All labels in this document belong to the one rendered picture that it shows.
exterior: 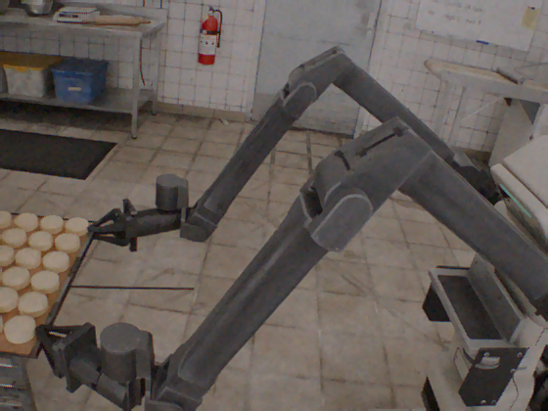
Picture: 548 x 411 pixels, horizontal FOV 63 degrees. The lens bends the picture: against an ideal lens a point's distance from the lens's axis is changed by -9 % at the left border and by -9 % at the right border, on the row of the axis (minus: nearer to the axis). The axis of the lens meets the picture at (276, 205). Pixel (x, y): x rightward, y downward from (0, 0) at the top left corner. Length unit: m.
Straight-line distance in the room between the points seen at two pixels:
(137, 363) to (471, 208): 0.46
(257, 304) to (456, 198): 0.26
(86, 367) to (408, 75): 4.18
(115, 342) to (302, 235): 0.29
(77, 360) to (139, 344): 0.13
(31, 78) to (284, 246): 3.99
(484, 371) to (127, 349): 0.64
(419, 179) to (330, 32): 3.98
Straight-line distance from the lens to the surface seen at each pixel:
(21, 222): 1.08
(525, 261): 0.66
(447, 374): 1.21
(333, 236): 0.50
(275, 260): 0.55
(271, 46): 4.48
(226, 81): 4.56
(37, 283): 0.90
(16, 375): 1.53
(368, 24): 4.49
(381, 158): 0.50
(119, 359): 0.66
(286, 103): 0.90
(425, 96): 4.70
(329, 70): 0.91
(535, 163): 0.92
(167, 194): 1.03
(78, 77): 4.22
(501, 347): 0.94
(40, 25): 4.12
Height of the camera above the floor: 1.53
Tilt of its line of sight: 28 degrees down
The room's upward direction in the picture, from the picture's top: 9 degrees clockwise
